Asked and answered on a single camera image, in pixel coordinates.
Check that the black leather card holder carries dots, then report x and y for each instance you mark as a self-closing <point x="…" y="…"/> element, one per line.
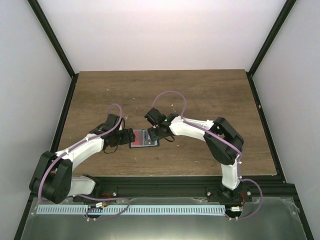
<point x="143" y="139"/>

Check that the black VIP card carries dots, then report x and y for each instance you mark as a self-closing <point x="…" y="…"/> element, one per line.
<point x="148" y="142"/>

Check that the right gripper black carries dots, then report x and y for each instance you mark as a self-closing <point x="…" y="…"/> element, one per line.
<point x="154" y="136"/>

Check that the light blue slotted cable duct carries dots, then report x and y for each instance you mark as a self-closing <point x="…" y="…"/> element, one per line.
<point x="203" y="210"/>

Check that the black aluminium frame rail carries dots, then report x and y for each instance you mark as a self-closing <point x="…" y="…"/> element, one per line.
<point x="209" y="187"/>

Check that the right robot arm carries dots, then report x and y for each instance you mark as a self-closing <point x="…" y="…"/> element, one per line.
<point x="223" y="141"/>

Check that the metal sheet front panel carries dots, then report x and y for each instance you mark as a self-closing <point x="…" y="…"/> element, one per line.
<point x="273" y="218"/>

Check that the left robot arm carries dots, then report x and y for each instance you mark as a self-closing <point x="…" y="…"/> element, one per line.
<point x="53" y="176"/>

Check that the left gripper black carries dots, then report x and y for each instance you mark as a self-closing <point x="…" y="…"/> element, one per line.
<point x="129" y="139"/>

